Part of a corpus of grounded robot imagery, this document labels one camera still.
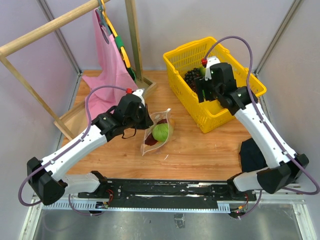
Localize clear polka dot zip bag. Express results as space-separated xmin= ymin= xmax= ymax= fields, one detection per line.
xmin=140 ymin=108 xmax=175 ymax=156

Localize green toy cabbage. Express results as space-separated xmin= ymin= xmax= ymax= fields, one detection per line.
xmin=152 ymin=123 xmax=170 ymax=142

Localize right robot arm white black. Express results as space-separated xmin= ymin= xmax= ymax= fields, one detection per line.
xmin=195 ymin=56 xmax=309 ymax=200

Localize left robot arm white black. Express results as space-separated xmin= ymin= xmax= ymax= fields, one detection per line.
xmin=27 ymin=89 xmax=153 ymax=206

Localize yellow green toy mango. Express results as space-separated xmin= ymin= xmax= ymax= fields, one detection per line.
xmin=198 ymin=66 xmax=206 ymax=77

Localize wooden clothes rack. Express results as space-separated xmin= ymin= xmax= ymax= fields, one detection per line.
xmin=0 ymin=0 xmax=157 ymax=140

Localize yellow plastic basket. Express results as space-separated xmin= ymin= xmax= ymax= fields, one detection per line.
xmin=163 ymin=36 xmax=267 ymax=134

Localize black toy grapes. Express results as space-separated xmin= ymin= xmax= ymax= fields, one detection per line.
xmin=184 ymin=68 xmax=201 ymax=92

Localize pink t-shirt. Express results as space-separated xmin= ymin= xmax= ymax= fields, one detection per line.
xmin=82 ymin=12 xmax=138 ymax=119

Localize yellow clothes hanger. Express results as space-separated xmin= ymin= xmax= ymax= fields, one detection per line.
xmin=102 ymin=3 xmax=131 ymax=69

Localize green t-shirt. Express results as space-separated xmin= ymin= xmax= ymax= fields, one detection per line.
xmin=114 ymin=35 xmax=137 ymax=82

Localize grey clothes hanger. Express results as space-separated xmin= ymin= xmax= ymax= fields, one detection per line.
xmin=95 ymin=0 xmax=111 ymax=45

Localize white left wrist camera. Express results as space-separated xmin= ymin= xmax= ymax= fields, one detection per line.
xmin=126 ymin=88 xmax=145 ymax=106

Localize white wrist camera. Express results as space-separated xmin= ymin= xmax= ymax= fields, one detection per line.
xmin=201 ymin=56 xmax=220 ymax=81
xmin=126 ymin=88 xmax=145 ymax=106

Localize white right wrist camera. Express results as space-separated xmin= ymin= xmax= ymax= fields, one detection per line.
xmin=201 ymin=56 xmax=220 ymax=81

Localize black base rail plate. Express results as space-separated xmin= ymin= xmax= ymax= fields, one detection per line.
xmin=77 ymin=178 xmax=257 ymax=211

